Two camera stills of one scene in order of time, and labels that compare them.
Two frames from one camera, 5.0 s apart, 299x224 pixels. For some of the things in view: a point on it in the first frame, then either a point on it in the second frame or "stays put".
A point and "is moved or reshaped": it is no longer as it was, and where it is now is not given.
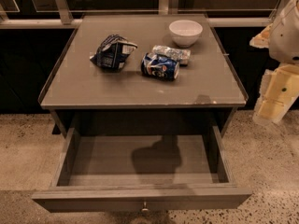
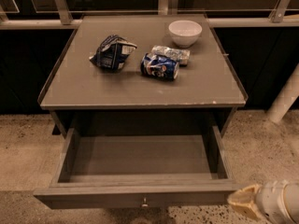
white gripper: [286, 40] → [270, 202]
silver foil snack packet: [182, 56] stays put
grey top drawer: [142, 173] is moved or reshaped
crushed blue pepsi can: [160, 66] stays put
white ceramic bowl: [185, 33] stays put
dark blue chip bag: [113, 52] stays put
